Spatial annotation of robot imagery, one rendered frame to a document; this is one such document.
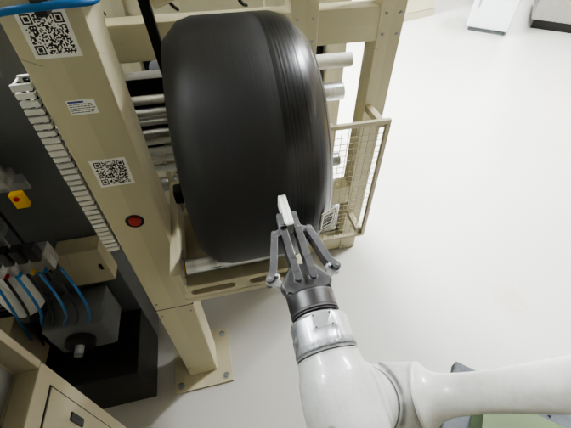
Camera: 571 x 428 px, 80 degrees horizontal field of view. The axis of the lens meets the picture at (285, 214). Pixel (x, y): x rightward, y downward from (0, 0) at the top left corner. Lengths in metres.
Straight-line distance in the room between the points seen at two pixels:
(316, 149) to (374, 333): 1.42
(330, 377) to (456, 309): 1.73
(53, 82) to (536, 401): 0.87
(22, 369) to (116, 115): 0.61
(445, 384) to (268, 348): 1.34
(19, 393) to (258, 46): 0.88
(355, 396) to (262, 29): 0.64
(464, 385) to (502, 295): 1.77
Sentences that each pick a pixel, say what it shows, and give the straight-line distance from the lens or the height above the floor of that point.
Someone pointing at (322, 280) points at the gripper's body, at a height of 1.24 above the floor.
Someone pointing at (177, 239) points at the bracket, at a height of 0.95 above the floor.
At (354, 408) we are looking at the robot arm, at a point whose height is 1.25.
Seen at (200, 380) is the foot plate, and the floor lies 0.01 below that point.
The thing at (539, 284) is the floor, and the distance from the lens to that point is 2.51.
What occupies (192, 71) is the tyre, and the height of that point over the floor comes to 1.45.
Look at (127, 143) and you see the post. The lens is 0.82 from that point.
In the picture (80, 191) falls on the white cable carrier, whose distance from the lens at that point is 0.93.
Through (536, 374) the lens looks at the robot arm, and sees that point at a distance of 0.52.
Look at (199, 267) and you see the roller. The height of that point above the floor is 0.91.
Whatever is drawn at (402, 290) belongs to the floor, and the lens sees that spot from 2.12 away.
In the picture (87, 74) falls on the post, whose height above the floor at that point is 1.44.
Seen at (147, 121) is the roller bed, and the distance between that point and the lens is 1.26.
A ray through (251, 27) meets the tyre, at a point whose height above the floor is 1.49.
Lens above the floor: 1.70
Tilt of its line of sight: 45 degrees down
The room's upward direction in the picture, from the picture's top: straight up
